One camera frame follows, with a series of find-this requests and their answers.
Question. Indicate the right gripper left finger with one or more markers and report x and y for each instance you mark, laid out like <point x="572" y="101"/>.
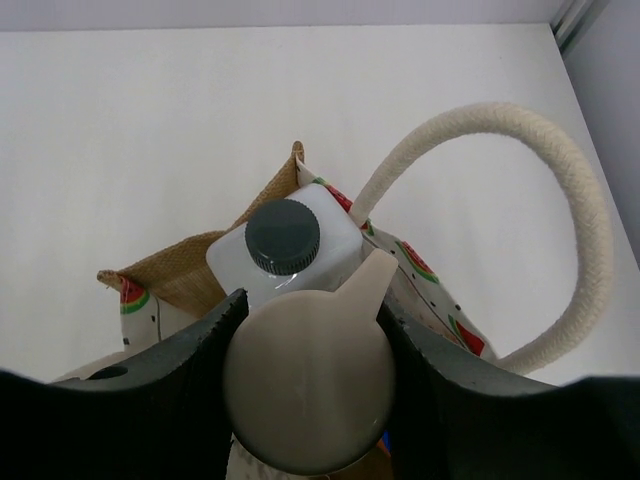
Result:
<point x="157" y="415"/>

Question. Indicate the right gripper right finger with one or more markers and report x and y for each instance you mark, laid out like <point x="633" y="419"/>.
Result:
<point x="456" y="416"/>

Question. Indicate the green bottle beige cap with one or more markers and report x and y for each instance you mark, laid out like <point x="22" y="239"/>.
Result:
<point x="309" y="378"/>

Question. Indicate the white bottle dark cap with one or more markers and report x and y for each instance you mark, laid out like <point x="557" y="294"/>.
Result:
<point x="305" y="241"/>

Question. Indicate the right aluminium frame post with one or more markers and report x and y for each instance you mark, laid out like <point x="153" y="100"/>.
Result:
<point x="573" y="20"/>

